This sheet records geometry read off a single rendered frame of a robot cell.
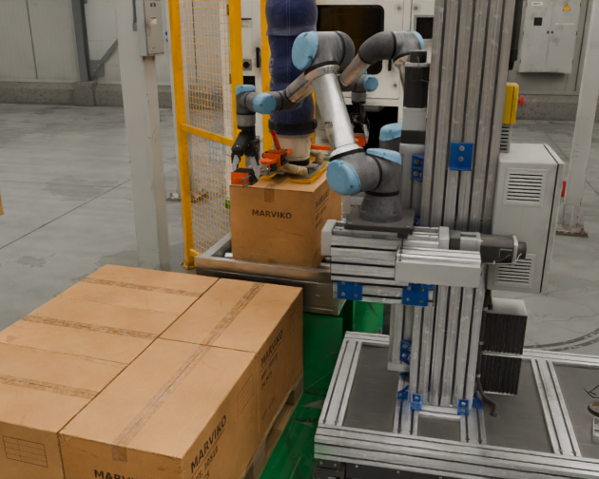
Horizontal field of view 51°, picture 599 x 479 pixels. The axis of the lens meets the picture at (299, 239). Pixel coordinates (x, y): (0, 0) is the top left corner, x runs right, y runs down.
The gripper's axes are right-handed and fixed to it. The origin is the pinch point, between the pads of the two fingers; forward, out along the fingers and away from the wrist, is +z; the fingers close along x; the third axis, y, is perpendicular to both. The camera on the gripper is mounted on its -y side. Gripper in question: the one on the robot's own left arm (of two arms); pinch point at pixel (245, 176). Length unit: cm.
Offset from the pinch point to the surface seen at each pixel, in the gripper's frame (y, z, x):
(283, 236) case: 31.0, 35.5, -5.3
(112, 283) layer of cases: -5, 54, 64
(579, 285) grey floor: 192, 108, -156
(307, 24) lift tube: 55, -56, -9
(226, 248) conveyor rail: 48, 52, 32
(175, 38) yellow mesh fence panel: 143, -45, 104
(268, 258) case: 31, 47, 2
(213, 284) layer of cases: 9, 54, 21
